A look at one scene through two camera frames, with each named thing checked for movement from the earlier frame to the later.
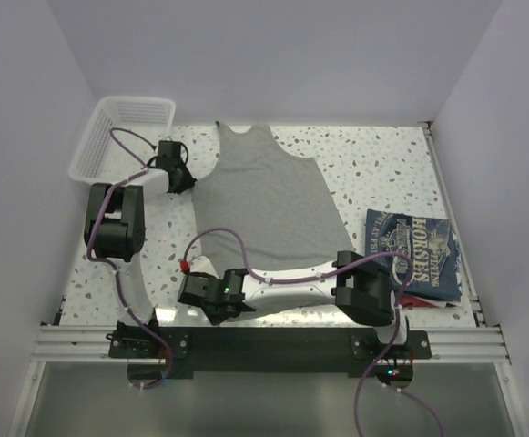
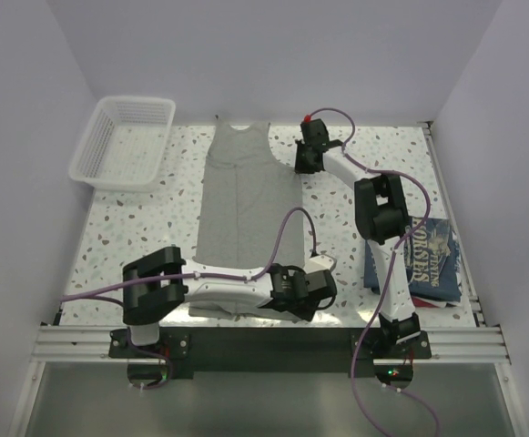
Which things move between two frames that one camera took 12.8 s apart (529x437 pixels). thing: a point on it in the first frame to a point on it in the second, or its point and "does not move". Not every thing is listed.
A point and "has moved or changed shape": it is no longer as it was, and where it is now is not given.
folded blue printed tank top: x=420 y=251 does not move
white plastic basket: x=122 y=139 does not move
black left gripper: x=188 y=179 to x=308 y=312
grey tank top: x=279 y=206 has moved or changed shape
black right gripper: x=216 y=318 to x=300 y=167
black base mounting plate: x=271 y=351 does not move
